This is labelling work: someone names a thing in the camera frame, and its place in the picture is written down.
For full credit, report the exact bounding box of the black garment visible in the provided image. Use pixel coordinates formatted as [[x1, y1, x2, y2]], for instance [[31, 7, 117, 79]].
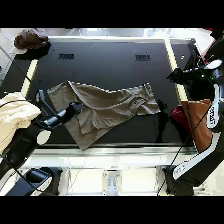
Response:
[[14, 42, 52, 61]]

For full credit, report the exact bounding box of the red garment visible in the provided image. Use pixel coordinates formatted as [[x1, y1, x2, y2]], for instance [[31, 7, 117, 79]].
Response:
[[170, 105, 192, 134]]

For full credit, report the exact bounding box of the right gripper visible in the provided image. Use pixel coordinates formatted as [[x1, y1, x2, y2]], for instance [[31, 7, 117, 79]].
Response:
[[166, 68, 188, 85]]

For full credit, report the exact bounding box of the rust brown garment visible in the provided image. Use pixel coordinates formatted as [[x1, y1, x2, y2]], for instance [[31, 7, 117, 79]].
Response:
[[181, 98, 214, 154]]

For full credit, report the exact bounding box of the silver frame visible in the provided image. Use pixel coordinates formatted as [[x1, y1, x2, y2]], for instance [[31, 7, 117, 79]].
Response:
[[19, 145, 201, 197]]

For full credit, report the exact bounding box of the cream garment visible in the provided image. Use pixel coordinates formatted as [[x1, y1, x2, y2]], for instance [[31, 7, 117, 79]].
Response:
[[0, 91, 42, 154]]

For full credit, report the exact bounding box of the khaki T-shirt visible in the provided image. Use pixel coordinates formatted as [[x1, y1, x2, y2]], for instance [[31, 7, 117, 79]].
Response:
[[46, 80, 162, 152]]

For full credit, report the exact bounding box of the black cable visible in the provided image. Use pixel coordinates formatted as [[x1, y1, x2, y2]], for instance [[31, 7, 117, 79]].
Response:
[[156, 99, 214, 197]]

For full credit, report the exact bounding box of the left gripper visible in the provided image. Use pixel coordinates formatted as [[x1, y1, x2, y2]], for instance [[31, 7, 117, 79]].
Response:
[[65, 101, 84, 118]]

